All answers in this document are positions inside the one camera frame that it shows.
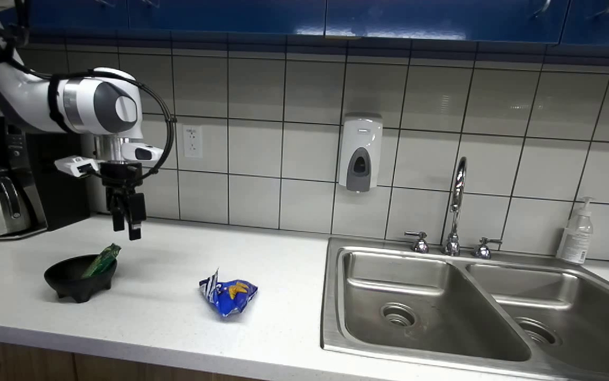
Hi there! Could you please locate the black steel coffee maker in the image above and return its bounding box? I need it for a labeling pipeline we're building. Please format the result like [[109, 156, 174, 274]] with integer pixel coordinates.
[[0, 114, 93, 244]]

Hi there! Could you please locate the white wall soap dispenser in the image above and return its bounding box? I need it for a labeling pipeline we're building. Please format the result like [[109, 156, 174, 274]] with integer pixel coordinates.
[[335, 114, 385, 195]]

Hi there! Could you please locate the green packet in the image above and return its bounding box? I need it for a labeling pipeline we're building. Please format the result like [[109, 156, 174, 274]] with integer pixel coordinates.
[[81, 240, 122, 280]]

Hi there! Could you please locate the blue cabinet door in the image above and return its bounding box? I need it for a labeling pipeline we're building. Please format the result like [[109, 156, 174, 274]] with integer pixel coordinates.
[[445, 0, 571, 46], [138, 0, 327, 38], [325, 0, 450, 42], [566, 0, 609, 51]]

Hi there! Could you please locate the black bowl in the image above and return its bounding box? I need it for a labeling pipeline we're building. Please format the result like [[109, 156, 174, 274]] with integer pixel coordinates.
[[42, 254, 119, 304]]

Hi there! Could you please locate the chrome tap handle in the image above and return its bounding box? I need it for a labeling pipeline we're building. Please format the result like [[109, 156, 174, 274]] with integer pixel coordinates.
[[473, 234, 502, 260], [401, 230, 433, 255]]

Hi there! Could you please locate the clear pump soap bottle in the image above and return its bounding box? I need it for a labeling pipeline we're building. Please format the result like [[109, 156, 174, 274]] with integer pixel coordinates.
[[554, 198, 596, 266]]

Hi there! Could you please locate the stainless steel double sink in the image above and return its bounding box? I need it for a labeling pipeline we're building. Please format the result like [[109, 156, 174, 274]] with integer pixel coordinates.
[[319, 237, 609, 381]]

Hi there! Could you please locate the white wall power outlet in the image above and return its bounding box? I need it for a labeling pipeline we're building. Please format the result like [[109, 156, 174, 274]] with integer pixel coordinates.
[[179, 122, 207, 158]]

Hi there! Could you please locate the blue chip packet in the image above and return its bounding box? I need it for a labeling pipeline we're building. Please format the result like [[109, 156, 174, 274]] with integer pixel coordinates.
[[196, 268, 260, 321]]

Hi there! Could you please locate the chrome gooseneck faucet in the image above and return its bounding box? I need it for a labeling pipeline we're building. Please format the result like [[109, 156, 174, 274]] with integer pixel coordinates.
[[442, 155, 469, 255]]

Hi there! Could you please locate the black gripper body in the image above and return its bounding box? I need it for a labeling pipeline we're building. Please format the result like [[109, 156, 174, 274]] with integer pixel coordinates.
[[98, 161, 146, 212]]

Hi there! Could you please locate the wooden drawer front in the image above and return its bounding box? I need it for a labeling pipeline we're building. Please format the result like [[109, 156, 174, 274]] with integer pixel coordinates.
[[0, 336, 78, 381]]

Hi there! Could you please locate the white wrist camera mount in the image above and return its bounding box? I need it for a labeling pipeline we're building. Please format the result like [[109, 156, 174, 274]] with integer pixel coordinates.
[[52, 142, 167, 180]]

